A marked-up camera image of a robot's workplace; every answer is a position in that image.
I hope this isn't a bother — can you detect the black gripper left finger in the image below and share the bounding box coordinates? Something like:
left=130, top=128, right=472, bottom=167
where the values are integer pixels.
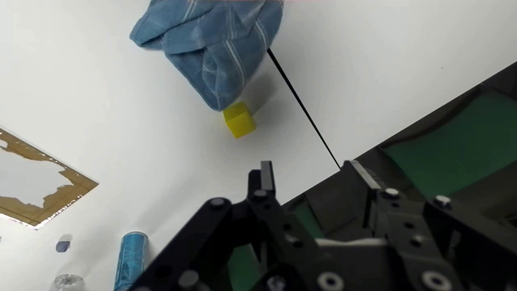
left=131, top=160, right=320, bottom=291

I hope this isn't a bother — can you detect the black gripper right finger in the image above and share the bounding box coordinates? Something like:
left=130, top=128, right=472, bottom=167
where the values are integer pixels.
left=344, top=160, right=517, bottom=291

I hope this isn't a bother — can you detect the blue checked cloth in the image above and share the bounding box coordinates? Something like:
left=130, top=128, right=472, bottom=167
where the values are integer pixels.
left=128, top=0, right=286, bottom=114

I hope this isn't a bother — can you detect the blue drink can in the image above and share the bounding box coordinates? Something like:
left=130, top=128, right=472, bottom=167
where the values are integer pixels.
left=113, top=230, right=152, bottom=291

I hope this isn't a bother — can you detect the yellow wooden block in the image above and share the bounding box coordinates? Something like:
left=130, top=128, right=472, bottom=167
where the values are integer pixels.
left=222, top=101, right=257, bottom=139

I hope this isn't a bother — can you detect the brown torn paper sheet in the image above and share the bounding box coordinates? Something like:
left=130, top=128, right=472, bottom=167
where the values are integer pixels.
left=0, top=128, right=101, bottom=228

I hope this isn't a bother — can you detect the small dark cap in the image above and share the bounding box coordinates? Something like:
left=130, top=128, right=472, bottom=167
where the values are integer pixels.
left=54, top=233, right=75, bottom=256

